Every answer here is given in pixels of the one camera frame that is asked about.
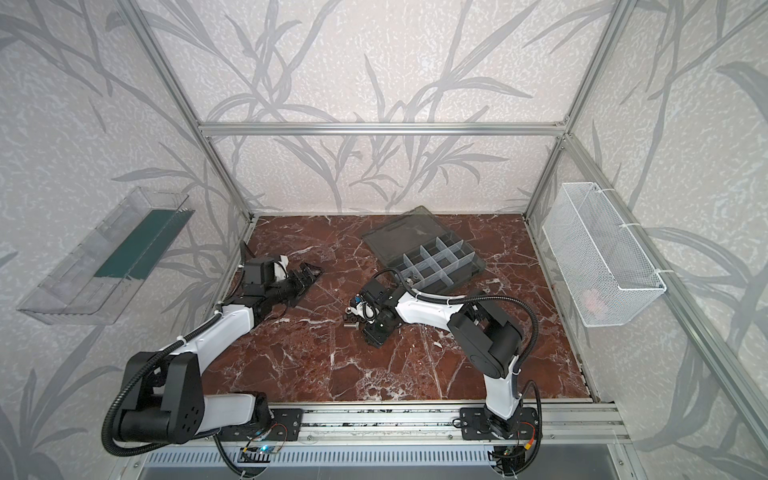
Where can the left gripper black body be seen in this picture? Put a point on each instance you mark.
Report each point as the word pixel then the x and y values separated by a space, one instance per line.
pixel 297 278

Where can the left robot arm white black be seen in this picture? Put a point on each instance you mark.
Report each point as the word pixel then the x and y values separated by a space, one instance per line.
pixel 162 400

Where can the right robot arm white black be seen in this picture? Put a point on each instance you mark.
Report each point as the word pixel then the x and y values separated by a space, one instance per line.
pixel 489 337

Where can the grey compartment organizer box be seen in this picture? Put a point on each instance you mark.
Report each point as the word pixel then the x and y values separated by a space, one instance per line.
pixel 427 254

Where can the small electronics board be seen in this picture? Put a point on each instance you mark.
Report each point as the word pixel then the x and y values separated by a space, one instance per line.
pixel 255 454

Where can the pink object in basket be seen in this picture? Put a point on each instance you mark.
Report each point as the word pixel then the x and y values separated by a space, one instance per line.
pixel 593 302

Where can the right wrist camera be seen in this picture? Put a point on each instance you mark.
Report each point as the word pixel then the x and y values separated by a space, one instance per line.
pixel 362 309

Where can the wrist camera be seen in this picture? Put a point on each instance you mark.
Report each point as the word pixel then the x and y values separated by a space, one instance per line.
pixel 280 268
pixel 362 309

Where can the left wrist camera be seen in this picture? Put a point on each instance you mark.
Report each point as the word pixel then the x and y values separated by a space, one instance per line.
pixel 280 268

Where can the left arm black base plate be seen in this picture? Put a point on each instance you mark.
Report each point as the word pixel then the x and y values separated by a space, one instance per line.
pixel 284 426

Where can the aluminium frame back crossbar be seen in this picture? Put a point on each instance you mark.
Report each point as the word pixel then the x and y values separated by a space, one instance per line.
pixel 220 129

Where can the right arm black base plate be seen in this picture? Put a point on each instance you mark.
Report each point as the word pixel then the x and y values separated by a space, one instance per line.
pixel 492 425

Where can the clear acrylic wall shelf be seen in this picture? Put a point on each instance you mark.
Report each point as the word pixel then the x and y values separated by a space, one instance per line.
pixel 96 281

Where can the white wire mesh basket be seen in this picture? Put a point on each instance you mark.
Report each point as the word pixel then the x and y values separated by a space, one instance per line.
pixel 596 249

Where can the aluminium front rail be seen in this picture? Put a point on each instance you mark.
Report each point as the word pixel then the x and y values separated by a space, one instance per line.
pixel 439 423

